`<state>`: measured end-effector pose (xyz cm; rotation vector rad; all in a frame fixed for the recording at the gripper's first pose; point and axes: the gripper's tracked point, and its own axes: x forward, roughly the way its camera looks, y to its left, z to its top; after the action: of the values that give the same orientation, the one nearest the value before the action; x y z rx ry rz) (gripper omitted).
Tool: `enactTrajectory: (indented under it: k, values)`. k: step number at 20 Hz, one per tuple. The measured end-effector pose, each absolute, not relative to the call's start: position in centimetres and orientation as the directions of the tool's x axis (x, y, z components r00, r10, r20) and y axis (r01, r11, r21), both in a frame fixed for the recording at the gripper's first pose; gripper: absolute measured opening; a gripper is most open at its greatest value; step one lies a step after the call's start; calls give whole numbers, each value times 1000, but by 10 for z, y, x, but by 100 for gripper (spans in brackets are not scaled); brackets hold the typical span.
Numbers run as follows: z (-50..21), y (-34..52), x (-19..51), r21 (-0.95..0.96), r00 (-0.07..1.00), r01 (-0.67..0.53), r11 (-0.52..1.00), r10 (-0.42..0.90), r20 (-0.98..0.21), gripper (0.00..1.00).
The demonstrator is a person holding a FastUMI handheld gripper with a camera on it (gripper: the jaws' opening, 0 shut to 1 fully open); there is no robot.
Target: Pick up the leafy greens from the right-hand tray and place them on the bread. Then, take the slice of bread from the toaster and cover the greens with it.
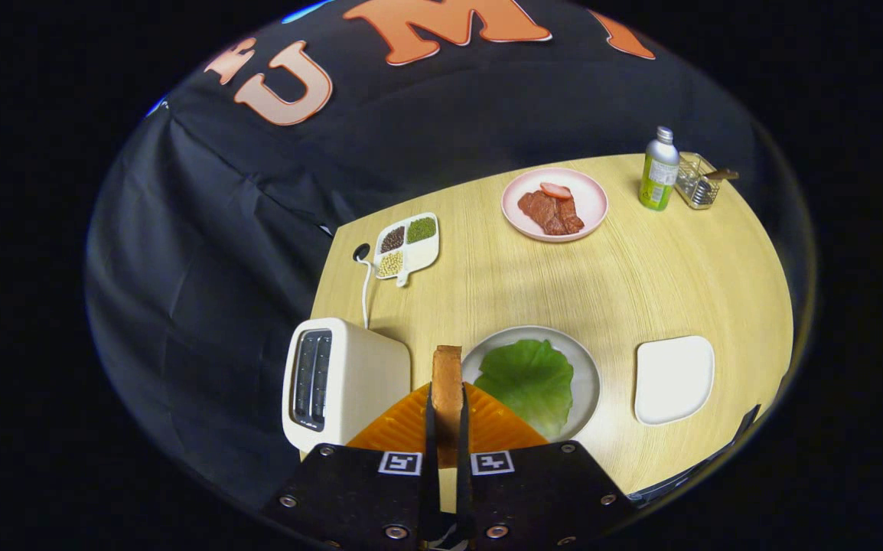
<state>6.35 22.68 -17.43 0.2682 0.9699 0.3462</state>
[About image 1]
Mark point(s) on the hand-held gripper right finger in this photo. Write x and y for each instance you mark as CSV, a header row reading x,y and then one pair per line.
x,y
464,436

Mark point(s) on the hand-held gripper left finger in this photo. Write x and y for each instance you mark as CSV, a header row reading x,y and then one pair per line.
x,y
431,428

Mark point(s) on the toasted bread slice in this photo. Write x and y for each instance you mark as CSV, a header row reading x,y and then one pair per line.
x,y
448,398

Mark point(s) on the green lettuce leaf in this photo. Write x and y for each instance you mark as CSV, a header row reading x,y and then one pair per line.
x,y
526,383

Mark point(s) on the white toaster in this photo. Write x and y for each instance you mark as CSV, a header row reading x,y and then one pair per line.
x,y
365,375

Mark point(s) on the round white plate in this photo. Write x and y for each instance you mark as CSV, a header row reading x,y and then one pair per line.
x,y
587,383

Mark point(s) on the yellow soybeans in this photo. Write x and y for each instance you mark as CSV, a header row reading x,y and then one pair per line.
x,y
389,264

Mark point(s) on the white divided dish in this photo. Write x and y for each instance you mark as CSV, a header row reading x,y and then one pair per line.
x,y
426,256

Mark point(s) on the dark brown beans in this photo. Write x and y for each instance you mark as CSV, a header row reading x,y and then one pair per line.
x,y
392,239

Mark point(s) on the green beans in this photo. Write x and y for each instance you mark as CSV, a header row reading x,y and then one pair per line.
x,y
421,229

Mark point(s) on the square white plate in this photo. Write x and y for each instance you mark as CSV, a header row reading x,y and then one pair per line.
x,y
675,379

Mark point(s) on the pink sausage slice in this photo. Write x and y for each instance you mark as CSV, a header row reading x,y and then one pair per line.
x,y
556,190

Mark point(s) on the pink plate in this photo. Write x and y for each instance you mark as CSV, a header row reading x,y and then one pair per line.
x,y
592,200

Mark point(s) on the silver bottle with green label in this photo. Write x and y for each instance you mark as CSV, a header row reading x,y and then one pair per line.
x,y
657,184

